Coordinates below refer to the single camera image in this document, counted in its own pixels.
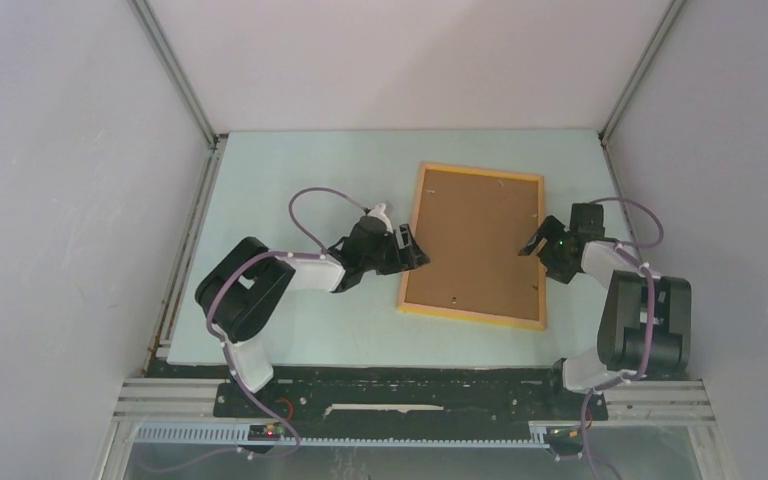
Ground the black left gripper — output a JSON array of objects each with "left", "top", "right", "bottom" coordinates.
[{"left": 361, "top": 225, "right": 429, "bottom": 278}]

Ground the brown cardboard backing board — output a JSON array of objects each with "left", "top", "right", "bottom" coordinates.
[{"left": 403, "top": 168, "right": 543, "bottom": 322}]

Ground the yellow wooden picture frame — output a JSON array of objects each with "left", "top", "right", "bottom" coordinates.
[{"left": 395, "top": 161, "right": 550, "bottom": 333}]

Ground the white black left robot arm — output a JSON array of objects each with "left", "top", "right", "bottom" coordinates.
[{"left": 195, "top": 215, "right": 431, "bottom": 417}]

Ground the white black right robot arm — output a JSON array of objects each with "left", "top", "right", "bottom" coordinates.
[{"left": 519, "top": 201, "right": 692, "bottom": 418}]

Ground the small circuit board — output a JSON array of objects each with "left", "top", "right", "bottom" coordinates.
[{"left": 247, "top": 425, "right": 284, "bottom": 442}]

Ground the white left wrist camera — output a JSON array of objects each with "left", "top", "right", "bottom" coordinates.
[{"left": 366, "top": 202, "right": 394, "bottom": 233}]

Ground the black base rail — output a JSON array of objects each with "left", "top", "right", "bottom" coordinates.
[{"left": 213, "top": 366, "right": 608, "bottom": 442}]

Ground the grey cable duct strip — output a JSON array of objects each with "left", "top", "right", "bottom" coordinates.
[{"left": 133, "top": 423, "right": 551, "bottom": 450}]

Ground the right aluminium corner post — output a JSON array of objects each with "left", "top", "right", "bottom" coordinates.
[{"left": 599, "top": 0, "right": 689, "bottom": 146}]

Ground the aluminium corner post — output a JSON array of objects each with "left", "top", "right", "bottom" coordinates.
[
  {"left": 599, "top": 0, "right": 689, "bottom": 146},
  {"left": 128, "top": 0, "right": 219, "bottom": 149}
]

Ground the left aluminium corner post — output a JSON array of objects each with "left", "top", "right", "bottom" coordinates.
[{"left": 128, "top": 0, "right": 219, "bottom": 149}]

